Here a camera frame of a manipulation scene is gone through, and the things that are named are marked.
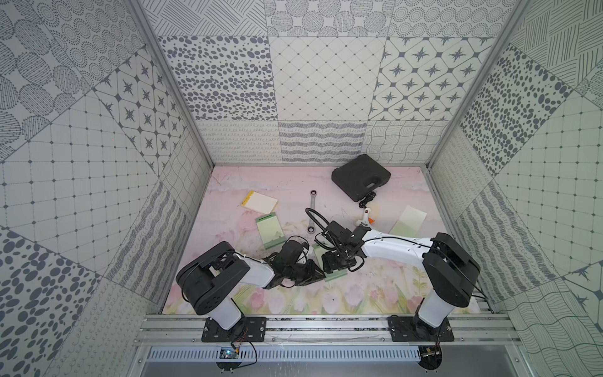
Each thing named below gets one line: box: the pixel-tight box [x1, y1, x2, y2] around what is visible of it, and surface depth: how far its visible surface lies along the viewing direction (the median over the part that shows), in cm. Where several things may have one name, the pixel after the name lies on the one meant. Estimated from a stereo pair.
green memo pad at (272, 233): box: [255, 212, 286, 250], surface depth 100 cm
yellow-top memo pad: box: [241, 190, 278, 215], surface depth 109 cm
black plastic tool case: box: [330, 153, 392, 202], surface depth 113 cm
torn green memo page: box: [389, 204, 428, 238], surface depth 103 cm
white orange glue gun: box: [356, 207, 376, 227], surface depth 102 cm
